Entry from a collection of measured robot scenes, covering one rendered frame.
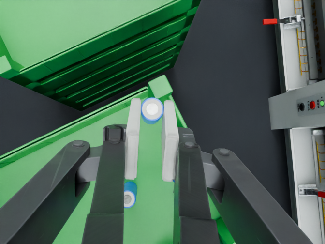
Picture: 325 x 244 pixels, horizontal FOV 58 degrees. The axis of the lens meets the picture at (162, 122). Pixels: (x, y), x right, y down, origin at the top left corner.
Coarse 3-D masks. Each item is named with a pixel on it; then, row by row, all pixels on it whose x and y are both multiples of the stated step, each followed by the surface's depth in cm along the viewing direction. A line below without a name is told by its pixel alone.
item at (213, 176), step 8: (184, 128) 20; (184, 136) 19; (192, 136) 19; (176, 160) 17; (208, 160) 16; (176, 168) 17; (208, 168) 16; (216, 168) 15; (208, 176) 16; (216, 176) 16; (208, 184) 16; (216, 184) 16; (224, 184) 16
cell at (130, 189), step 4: (124, 184) 35; (128, 184) 33; (132, 184) 34; (124, 188) 31; (128, 188) 31; (132, 188) 32; (136, 188) 34; (124, 192) 30; (128, 192) 30; (132, 192) 30; (136, 192) 33; (124, 196) 30; (128, 196) 30; (132, 196) 30; (124, 200) 30; (128, 200) 30; (132, 200) 30; (124, 204) 30; (128, 204) 30; (132, 204) 30
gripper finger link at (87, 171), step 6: (126, 126) 19; (90, 150) 16; (96, 150) 16; (90, 156) 15; (96, 156) 15; (84, 162) 15; (90, 162) 15; (96, 162) 15; (78, 168) 15; (84, 168) 15; (90, 168) 15; (96, 168) 15; (78, 174) 15; (84, 174) 15; (90, 174) 15; (96, 174) 16; (78, 180) 15; (84, 180) 15; (90, 180) 16
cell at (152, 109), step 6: (144, 102) 22; (150, 102) 22; (156, 102) 22; (144, 108) 22; (150, 108) 22; (156, 108) 22; (162, 108) 22; (144, 114) 22; (150, 114) 22; (156, 114) 22; (162, 114) 22; (144, 120) 25; (150, 120) 22; (156, 120) 22
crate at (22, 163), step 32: (128, 96) 32; (160, 96) 29; (64, 128) 31; (96, 128) 36; (160, 128) 37; (0, 160) 30; (32, 160) 36; (160, 160) 36; (0, 192) 35; (160, 192) 36; (128, 224) 36; (160, 224) 36; (224, 224) 34
